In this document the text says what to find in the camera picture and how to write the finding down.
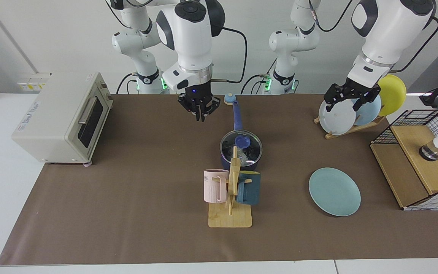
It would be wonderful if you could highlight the glass lid with blue knob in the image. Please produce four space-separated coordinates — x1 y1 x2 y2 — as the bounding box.
220 129 263 162

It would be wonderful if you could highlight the white vermicelli bundle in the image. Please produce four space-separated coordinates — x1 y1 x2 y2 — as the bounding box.
238 150 256 166

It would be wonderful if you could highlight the light blue plate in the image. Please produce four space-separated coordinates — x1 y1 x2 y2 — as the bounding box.
350 93 382 126

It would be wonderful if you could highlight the pale grey plate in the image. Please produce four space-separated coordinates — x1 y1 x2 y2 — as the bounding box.
318 94 357 136

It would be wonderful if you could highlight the wooden plate rack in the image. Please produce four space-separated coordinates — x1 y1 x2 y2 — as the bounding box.
314 114 387 140

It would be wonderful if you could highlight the yellow plate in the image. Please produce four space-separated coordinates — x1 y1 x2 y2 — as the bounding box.
378 74 407 116

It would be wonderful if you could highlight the teal round plate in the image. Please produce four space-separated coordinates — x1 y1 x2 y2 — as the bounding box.
309 167 362 217

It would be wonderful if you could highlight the pink ribbed cup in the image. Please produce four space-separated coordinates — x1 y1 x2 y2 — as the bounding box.
203 169 229 204

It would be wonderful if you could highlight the dark teal cup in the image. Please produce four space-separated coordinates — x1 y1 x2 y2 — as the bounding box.
236 171 261 206

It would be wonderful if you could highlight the wooden cup stand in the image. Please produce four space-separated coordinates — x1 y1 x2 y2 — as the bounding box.
208 146 253 228

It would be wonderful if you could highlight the pale toaster oven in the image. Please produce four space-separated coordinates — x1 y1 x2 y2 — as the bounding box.
12 72 114 167

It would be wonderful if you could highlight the brown table cloth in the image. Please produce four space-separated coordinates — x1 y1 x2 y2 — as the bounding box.
0 94 438 266

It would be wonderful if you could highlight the black pot with blue handle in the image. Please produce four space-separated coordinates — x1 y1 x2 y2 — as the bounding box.
220 100 263 172

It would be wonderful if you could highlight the black cable at arm base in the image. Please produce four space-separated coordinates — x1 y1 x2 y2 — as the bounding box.
241 74 269 95

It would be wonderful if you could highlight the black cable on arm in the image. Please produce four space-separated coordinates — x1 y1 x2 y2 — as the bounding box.
310 0 438 73
209 26 249 83

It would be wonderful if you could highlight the wire basket with wooden floor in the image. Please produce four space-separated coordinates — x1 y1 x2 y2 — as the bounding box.
370 109 438 211

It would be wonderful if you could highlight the white wall socket strip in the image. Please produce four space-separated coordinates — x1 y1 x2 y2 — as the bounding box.
17 73 52 91

